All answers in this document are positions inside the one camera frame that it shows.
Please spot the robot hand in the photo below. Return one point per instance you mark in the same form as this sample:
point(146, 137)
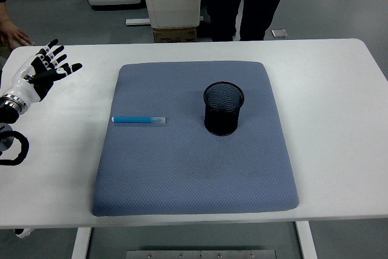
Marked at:
point(22, 84)

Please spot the blue marker with clear cap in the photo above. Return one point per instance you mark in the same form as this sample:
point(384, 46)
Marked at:
point(133, 119)

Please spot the person with bare forearm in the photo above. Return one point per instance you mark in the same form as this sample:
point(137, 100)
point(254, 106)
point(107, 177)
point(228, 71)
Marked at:
point(12, 33)

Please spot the black mesh pen holder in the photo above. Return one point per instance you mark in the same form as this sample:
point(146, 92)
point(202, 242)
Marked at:
point(222, 122)

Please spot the white floor bar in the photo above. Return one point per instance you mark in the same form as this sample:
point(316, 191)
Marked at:
point(138, 22)

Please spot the small white and black part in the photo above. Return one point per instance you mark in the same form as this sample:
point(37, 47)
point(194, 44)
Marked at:
point(22, 233)

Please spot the brown cardboard box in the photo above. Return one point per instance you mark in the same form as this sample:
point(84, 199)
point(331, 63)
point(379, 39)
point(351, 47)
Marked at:
point(174, 35)

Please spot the white table leg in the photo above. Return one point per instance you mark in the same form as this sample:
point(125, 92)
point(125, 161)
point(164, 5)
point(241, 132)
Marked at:
point(306, 240)
point(81, 244)

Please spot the blue-grey quilted mat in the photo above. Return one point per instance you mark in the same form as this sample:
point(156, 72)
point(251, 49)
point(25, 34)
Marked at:
point(182, 174)

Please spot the person in dark trousers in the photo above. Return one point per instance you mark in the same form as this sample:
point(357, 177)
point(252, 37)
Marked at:
point(257, 13)

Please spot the silver floor socket plate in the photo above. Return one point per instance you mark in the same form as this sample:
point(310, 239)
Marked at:
point(279, 33)

